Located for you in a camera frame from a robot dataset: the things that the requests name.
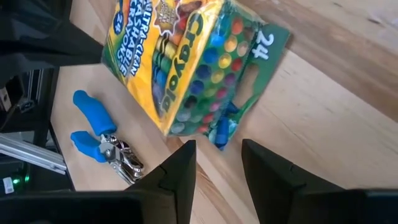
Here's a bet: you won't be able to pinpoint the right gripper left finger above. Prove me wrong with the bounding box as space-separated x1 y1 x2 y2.
0 139 197 224

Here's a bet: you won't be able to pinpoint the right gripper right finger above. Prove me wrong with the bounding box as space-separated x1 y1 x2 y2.
241 139 398 224

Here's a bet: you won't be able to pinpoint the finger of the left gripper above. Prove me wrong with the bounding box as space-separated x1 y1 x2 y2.
0 19 103 86

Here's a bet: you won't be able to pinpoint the blue-handled pliers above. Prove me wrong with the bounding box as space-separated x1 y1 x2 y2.
70 90 146 185

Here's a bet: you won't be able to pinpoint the plastic-wrapped crayon box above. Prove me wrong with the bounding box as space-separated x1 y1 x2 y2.
101 0 292 151

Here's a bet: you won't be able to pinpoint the black aluminium table frame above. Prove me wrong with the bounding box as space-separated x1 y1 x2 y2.
0 67 75 192

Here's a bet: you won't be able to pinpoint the silver aluminium rail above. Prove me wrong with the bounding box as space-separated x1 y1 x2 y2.
0 133 68 175

